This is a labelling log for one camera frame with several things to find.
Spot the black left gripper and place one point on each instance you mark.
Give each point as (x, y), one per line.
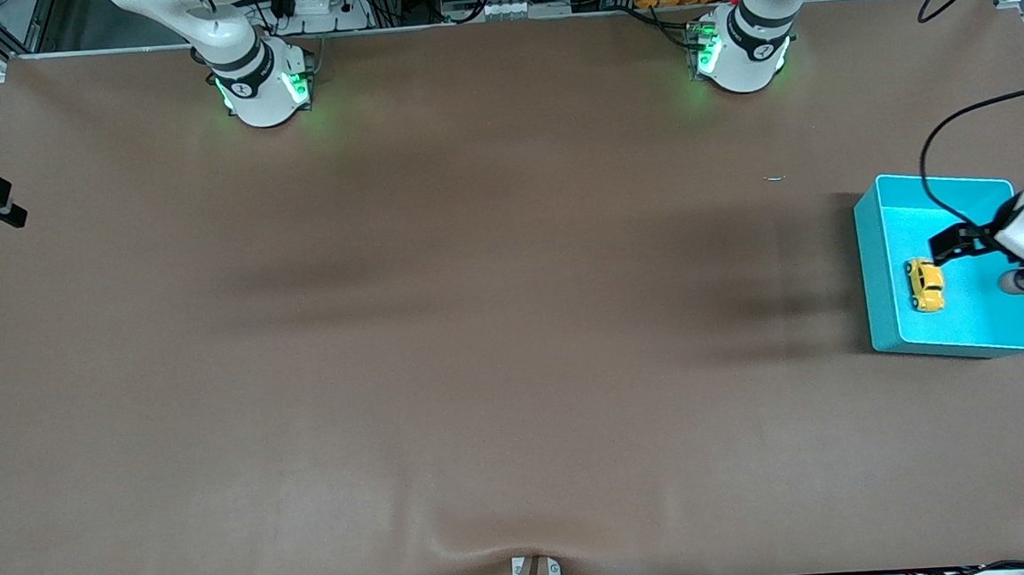
(978, 238)

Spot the yellow beetle toy car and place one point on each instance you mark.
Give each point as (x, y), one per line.
(925, 284)

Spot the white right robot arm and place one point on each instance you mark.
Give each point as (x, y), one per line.
(255, 81)

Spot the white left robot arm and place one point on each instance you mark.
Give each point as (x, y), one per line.
(750, 42)

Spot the teal plastic bin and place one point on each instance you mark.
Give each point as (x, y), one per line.
(967, 322)

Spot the white power strip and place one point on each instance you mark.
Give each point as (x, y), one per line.
(326, 10)

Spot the brown table cover mat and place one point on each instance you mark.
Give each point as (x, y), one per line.
(514, 323)

